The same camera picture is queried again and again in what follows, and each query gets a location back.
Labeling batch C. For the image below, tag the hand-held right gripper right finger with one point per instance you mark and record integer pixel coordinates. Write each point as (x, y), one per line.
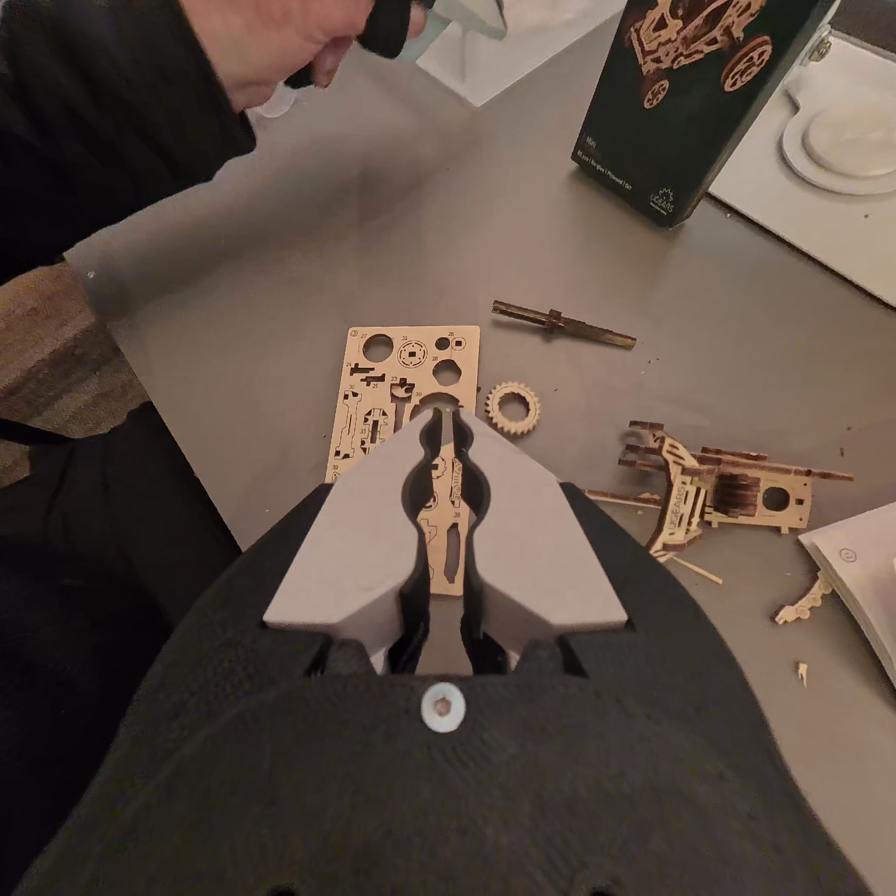
(546, 560)

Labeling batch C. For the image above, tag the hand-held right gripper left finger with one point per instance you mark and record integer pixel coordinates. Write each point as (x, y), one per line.
(343, 560)

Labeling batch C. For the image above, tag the wooden parts sheet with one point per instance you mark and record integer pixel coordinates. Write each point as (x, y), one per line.
(420, 378)

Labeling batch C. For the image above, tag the wooden wheel axle assembly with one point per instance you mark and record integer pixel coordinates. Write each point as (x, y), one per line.
(560, 325)

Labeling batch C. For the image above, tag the white instruction booklet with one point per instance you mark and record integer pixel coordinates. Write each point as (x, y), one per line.
(861, 581)

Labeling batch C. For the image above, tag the person's left forearm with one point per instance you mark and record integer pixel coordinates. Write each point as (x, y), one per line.
(105, 105)

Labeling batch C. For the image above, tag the person's left hand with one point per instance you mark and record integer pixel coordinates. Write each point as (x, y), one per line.
(280, 42)

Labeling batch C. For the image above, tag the white stand base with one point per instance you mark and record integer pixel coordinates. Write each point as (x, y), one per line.
(532, 63)

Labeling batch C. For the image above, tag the thin wooden sliver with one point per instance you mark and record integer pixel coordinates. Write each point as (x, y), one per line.
(696, 570)

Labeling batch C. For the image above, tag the toothed wooden strip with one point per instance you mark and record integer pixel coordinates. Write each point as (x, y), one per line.
(805, 602)

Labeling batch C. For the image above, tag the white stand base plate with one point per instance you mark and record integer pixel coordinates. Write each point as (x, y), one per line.
(805, 210)

